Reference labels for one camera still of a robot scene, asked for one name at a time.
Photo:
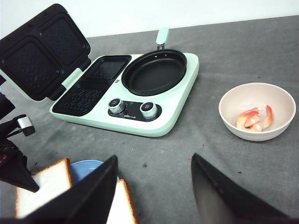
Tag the blue plate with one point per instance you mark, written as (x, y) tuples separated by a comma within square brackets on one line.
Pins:
[(86, 169)]

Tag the black frying pan mint handle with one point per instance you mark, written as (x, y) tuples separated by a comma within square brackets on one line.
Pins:
[(157, 71)]

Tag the white bread slice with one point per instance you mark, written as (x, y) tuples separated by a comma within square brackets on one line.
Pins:
[(122, 210), (53, 181)]

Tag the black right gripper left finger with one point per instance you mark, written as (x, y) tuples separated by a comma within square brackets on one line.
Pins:
[(89, 201)]

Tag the cream ribbed bowl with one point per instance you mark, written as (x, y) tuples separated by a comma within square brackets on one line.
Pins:
[(251, 95)]

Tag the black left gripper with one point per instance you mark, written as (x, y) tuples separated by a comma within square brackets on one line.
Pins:
[(13, 164)]

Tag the left silver control knob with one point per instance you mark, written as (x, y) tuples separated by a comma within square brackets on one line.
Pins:
[(116, 106)]

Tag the breakfast maker hinged lid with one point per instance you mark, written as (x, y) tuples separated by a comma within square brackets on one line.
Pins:
[(42, 53)]

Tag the silver control knob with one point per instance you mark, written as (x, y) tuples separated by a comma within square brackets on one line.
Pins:
[(148, 110), (116, 106)]

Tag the mint green breakfast maker base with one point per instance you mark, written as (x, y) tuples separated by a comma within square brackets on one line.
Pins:
[(89, 92)]

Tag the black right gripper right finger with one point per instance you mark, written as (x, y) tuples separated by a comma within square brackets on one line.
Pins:
[(221, 201)]

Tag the curled pink shrimp piece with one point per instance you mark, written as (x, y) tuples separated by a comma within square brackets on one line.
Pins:
[(259, 126)]

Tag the right silver control knob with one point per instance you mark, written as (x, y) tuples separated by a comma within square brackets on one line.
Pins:
[(148, 110)]

